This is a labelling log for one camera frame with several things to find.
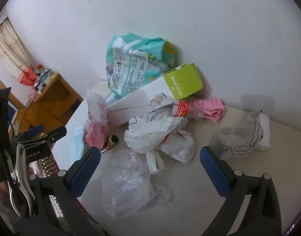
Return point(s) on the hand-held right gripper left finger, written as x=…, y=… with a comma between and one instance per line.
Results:
x=85, y=172

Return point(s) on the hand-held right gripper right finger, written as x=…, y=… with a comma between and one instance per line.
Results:
x=214, y=174

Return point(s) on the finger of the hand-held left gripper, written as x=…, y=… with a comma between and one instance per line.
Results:
x=56, y=133
x=35, y=130

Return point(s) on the white plastic bag pink print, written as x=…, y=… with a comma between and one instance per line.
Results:
x=96, y=127

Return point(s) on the white knotted plastic bag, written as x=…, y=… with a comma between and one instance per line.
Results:
x=180, y=150

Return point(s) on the small tan tube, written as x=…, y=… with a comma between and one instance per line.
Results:
x=113, y=140

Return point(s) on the white bag black wavy lines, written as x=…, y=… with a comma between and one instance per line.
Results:
x=239, y=135

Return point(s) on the clear plastic bag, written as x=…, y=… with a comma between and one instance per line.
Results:
x=130, y=184

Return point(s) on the pink paper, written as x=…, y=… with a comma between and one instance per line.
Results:
x=212, y=108

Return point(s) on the clear bottle red label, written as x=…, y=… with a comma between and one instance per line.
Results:
x=182, y=109

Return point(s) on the white box green end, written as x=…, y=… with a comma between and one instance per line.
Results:
x=140, y=103

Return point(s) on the teal snack bag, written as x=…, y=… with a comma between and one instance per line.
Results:
x=135, y=61

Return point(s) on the wooden cabinet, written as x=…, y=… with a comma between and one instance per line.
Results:
x=49, y=103

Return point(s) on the brown polka dot cloth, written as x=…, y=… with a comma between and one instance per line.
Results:
x=47, y=164

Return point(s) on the pink box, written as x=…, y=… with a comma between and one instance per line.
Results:
x=33, y=95

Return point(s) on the metal spring clip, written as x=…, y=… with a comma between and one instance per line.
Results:
x=19, y=167

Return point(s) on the black and white box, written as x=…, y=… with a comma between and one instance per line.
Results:
x=39, y=86

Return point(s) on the red gift bag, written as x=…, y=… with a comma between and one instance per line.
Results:
x=29, y=77

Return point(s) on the blue alarm clock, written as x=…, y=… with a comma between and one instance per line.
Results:
x=45, y=78

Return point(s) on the cream curtain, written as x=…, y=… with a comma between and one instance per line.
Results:
x=10, y=46

